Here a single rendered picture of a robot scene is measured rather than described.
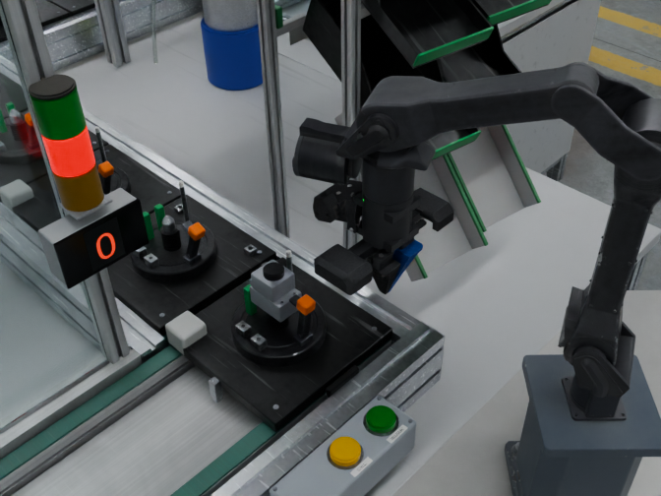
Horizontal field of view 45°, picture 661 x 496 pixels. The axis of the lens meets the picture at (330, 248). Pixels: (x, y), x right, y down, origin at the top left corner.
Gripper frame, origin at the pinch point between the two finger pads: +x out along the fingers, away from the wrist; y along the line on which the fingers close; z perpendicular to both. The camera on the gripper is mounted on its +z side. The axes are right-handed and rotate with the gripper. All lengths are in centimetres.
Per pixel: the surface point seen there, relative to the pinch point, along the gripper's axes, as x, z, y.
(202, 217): 22, 48, -7
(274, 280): 10.3, 17.1, 3.3
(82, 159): -14.2, 27.4, 21.3
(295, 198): 33, 51, -32
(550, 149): 93, 66, -167
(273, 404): 21.8, 8.6, 12.3
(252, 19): 16, 92, -58
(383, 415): 21.6, -3.5, 3.5
